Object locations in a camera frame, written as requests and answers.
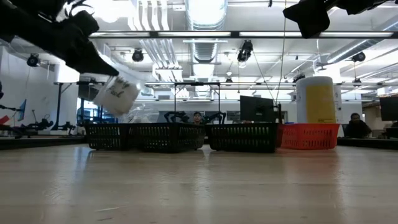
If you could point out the black hanging camera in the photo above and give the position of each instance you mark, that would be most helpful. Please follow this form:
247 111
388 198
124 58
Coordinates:
245 49

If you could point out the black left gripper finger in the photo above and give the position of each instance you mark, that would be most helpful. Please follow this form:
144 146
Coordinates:
84 56
87 22

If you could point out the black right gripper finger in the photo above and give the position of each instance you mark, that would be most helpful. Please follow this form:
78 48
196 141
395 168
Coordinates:
309 17

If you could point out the black monitor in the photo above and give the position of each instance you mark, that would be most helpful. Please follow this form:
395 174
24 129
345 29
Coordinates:
388 109
256 109

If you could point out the black metal gantry frame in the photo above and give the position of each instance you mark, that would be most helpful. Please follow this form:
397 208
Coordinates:
234 34

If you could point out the person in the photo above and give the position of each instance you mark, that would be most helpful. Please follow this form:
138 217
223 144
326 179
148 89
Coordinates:
357 129
197 118

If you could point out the black desk robot arm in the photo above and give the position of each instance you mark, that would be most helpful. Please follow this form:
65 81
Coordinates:
175 115
216 116

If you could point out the black background robot arms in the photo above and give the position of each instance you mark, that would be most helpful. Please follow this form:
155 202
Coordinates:
37 126

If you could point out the black round spotlight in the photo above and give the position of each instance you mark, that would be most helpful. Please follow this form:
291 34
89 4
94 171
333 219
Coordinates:
137 56
33 60
358 56

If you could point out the white yellow wipes canister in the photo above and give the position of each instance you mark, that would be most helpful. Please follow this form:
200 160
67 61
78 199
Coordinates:
320 102

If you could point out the black metal workstation frame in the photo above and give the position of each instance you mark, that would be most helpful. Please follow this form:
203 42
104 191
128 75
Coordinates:
59 109

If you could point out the red and blue board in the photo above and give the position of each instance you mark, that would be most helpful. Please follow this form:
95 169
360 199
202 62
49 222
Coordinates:
21 110

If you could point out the red plastic basket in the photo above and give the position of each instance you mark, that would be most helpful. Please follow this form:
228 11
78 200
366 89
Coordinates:
311 137

